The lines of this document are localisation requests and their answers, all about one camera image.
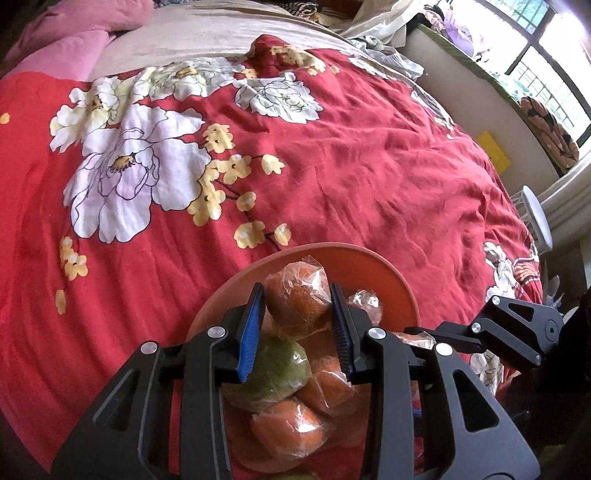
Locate magenta pink quilt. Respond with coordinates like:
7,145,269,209
11,0,156,49

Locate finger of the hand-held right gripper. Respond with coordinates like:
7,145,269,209
404,295,565,370

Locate red floral blanket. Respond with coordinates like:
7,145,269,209
0,34,544,472

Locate brown patterned cushion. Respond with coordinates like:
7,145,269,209
518,96,581,175

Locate plastic orange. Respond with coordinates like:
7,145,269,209
264,261,334,334
250,397,334,459
392,331,436,349
299,354,357,415

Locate window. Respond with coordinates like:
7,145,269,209
471,0,591,155

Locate purple clothes heap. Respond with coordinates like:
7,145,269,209
422,4,486,57

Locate orange plastic bowl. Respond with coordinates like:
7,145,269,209
185,243,422,476

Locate clear plastic wrap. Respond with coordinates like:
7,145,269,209
347,289,385,325

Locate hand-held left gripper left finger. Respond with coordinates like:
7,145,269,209
51,281,267,480

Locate beige bed sheet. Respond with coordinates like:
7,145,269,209
87,0,362,82

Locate pale pink quilt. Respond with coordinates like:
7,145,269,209
0,28,117,81

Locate green citrus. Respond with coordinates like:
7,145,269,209
225,335,311,412

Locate white grey crumpled clothes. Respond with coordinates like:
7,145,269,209
346,34,426,80

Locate cream curtain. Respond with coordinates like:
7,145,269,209
332,0,428,47

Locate white window bench green trim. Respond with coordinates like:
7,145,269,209
405,22,571,197

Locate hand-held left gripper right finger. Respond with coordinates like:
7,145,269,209
329,282,541,480

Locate white round stool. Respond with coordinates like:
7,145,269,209
509,185,555,254

